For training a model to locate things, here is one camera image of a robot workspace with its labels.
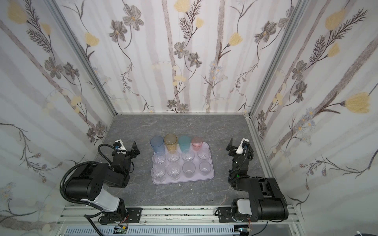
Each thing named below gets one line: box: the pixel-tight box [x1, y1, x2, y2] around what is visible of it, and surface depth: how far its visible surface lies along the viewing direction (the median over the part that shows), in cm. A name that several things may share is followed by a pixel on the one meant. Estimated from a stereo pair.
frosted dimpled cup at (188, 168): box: [182, 161, 196, 179], surface depth 89 cm
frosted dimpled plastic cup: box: [166, 163, 182, 181], surface depth 87 cm
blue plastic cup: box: [150, 135, 166, 154], surface depth 90 cm
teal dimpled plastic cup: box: [178, 135, 192, 152], surface depth 94 cm
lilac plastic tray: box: [152, 142, 215, 185], surface depth 89 cm
